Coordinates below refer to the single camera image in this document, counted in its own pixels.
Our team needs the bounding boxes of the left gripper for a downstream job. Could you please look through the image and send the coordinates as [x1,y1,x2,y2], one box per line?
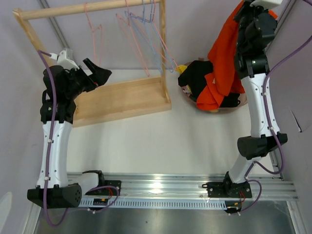
[65,58,111,99]

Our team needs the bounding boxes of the pink hanger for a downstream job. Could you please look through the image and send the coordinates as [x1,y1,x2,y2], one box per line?
[150,0,177,73]
[84,3,103,66]
[116,0,150,77]

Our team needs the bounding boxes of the blue hanger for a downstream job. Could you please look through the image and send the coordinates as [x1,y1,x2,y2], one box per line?
[129,0,167,75]
[130,1,163,74]

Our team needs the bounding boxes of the orange shorts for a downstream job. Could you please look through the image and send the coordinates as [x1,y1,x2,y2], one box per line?
[196,0,277,111]

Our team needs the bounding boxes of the yellow shorts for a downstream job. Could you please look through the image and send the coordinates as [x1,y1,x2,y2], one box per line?
[175,65,188,75]

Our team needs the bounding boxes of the black shorts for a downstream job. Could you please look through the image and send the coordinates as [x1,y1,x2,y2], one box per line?
[178,60,240,111]

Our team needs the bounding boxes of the pink floral shorts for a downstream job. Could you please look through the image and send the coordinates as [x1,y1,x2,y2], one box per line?
[181,85,195,99]

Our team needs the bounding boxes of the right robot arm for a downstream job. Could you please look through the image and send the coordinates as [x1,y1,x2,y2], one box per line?
[222,0,288,197]

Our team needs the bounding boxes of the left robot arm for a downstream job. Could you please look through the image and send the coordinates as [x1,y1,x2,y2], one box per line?
[27,58,112,209]

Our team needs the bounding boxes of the wooden clothes rack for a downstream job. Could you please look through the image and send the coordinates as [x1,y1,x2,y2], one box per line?
[13,0,172,127]

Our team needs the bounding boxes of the pink translucent plastic basin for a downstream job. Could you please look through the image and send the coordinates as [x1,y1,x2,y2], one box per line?
[181,62,248,114]

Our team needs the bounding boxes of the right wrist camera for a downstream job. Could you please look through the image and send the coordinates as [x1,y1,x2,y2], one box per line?
[250,0,283,9]

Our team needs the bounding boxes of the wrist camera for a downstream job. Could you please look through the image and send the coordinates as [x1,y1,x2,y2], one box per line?
[250,0,283,9]
[50,48,79,70]

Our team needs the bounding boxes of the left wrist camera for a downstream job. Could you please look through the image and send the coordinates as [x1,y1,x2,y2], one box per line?
[50,48,79,70]

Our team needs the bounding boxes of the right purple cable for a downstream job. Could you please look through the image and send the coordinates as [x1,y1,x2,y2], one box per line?
[240,0,312,215]

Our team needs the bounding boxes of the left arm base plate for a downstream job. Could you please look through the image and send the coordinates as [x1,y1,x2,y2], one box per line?
[86,180,121,196]

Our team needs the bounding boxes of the aluminium mounting rail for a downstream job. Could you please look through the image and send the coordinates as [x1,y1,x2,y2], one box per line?
[65,173,297,210]

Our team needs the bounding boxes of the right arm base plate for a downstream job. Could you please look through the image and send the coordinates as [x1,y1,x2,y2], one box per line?
[201,182,252,198]

